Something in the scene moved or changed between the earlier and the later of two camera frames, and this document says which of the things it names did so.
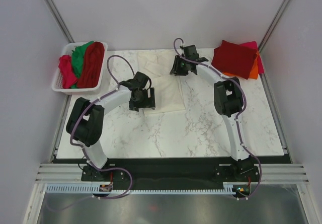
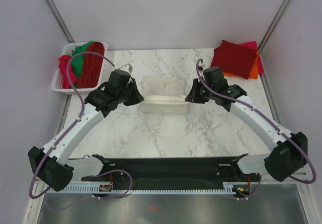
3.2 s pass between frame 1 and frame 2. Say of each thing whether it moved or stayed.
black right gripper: moved
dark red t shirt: stayed
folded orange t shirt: stayed
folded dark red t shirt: stayed
